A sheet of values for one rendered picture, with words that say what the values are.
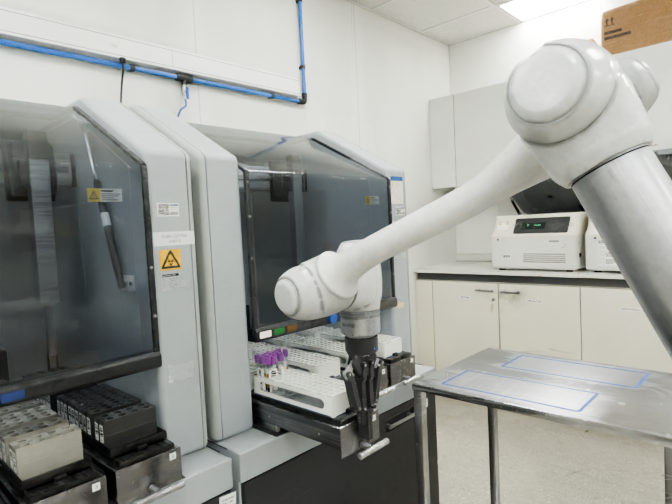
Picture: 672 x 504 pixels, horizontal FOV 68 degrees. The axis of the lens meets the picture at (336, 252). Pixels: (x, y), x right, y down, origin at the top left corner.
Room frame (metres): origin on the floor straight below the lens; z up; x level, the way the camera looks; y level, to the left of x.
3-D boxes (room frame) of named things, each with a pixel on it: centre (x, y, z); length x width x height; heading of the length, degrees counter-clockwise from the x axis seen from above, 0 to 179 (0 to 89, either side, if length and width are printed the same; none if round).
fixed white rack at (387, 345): (1.72, -0.07, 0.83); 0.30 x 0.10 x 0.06; 47
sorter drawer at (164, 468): (1.19, 0.62, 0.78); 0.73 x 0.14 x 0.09; 47
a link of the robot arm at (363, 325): (1.11, -0.05, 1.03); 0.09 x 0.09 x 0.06
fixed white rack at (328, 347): (1.61, 0.04, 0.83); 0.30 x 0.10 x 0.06; 47
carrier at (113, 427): (1.03, 0.45, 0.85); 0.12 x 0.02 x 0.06; 137
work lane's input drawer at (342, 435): (1.34, 0.20, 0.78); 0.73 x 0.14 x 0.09; 47
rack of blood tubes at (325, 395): (1.24, 0.10, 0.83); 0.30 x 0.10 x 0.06; 47
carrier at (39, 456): (0.92, 0.56, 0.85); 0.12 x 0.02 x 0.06; 137
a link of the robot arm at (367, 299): (1.10, -0.04, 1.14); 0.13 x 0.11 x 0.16; 142
